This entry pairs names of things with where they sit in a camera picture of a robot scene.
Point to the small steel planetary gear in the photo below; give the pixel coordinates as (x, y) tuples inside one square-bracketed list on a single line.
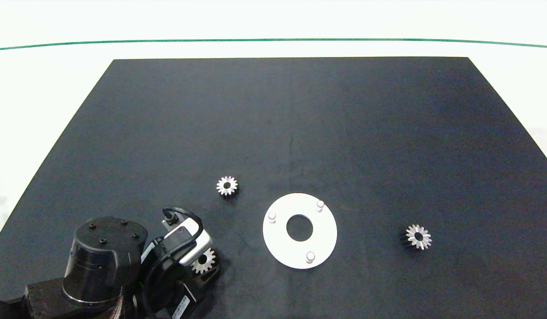
[(425, 239), (199, 265), (221, 186)]

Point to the round white carrier plate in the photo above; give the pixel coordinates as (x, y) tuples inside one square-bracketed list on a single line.
[(326, 235)]

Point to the black table mat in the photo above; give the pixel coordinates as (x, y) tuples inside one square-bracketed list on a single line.
[(326, 133)]

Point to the green tape line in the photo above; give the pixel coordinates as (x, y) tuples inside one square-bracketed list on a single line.
[(273, 39)]

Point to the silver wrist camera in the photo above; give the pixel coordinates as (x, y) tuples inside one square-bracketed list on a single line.
[(202, 244)]

